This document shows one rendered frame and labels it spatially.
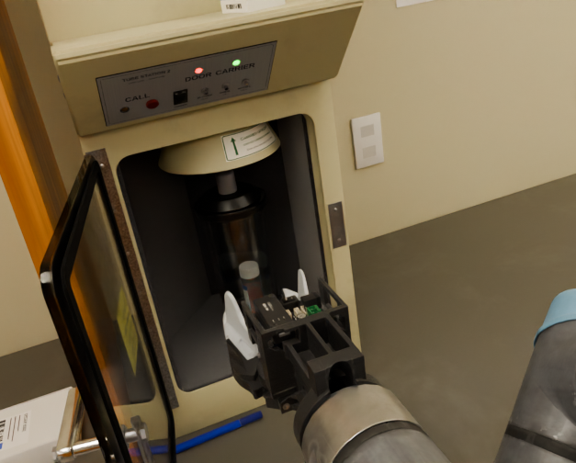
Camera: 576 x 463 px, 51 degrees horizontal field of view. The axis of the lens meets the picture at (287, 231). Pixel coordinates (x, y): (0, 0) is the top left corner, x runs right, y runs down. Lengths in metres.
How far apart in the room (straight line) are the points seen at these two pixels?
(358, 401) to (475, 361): 0.62
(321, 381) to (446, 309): 0.74
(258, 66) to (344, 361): 0.39
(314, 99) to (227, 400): 0.46
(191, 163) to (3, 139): 0.25
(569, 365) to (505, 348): 0.63
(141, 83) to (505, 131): 1.08
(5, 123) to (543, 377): 0.51
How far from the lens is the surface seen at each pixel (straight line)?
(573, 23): 1.64
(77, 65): 0.61
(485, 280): 1.21
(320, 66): 0.74
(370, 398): 0.40
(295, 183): 0.91
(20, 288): 1.27
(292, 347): 0.45
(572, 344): 0.42
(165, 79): 0.66
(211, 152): 0.79
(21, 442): 1.00
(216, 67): 0.66
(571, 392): 0.41
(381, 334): 1.07
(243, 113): 0.76
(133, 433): 0.57
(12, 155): 0.65
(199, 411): 0.93
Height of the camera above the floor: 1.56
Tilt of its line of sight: 25 degrees down
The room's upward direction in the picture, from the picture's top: 9 degrees counter-clockwise
